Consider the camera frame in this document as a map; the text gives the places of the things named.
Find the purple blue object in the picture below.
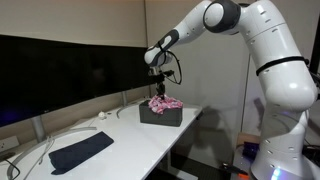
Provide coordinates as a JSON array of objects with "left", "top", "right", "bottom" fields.
[{"left": 241, "top": 141, "right": 260, "bottom": 161}]

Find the wide black monitor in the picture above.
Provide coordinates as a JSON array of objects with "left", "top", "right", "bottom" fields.
[
  {"left": 94, "top": 44, "right": 158, "bottom": 99},
  {"left": 0, "top": 34, "right": 98, "bottom": 129}
]

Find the black desk cable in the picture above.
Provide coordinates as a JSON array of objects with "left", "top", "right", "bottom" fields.
[{"left": 0, "top": 152, "right": 22, "bottom": 180}]

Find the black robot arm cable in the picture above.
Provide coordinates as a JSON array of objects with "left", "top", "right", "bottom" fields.
[{"left": 159, "top": 49, "right": 183, "bottom": 86}]

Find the dark navy cloth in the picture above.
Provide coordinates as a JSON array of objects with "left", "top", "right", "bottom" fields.
[{"left": 48, "top": 130, "right": 115, "bottom": 176}]

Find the white desk leg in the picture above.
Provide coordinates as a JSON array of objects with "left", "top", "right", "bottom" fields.
[{"left": 163, "top": 149, "right": 175, "bottom": 173}]

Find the grey rectangular box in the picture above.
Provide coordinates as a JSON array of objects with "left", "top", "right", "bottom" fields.
[{"left": 138, "top": 99, "right": 184, "bottom": 128}]

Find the white desk cable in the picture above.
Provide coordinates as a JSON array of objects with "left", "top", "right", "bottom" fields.
[{"left": 22, "top": 134, "right": 57, "bottom": 180}]

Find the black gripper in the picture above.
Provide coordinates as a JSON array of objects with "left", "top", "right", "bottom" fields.
[{"left": 155, "top": 74, "right": 167, "bottom": 99}]

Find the orange and black tool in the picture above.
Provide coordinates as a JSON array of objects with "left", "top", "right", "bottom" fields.
[{"left": 219, "top": 161, "right": 250, "bottom": 178}]

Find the light wooden board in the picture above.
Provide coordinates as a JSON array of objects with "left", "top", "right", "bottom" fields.
[{"left": 235, "top": 131, "right": 262, "bottom": 148}]

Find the black cable bundle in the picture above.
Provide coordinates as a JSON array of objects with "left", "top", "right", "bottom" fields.
[{"left": 301, "top": 141, "right": 320, "bottom": 168}]

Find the pink and blue floral cloth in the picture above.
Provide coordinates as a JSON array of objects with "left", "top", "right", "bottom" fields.
[{"left": 147, "top": 94, "right": 184, "bottom": 116}]

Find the black vertical post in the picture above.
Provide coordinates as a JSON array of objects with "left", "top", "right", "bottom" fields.
[{"left": 308, "top": 18, "right": 320, "bottom": 76}]

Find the silver curved monitor stand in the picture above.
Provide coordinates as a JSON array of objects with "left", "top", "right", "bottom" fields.
[
  {"left": 115, "top": 90, "right": 150, "bottom": 120},
  {"left": 6, "top": 114, "right": 98, "bottom": 180}
]

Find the white power outlet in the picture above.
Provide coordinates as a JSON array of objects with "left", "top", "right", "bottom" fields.
[{"left": 0, "top": 135, "right": 20, "bottom": 154}]

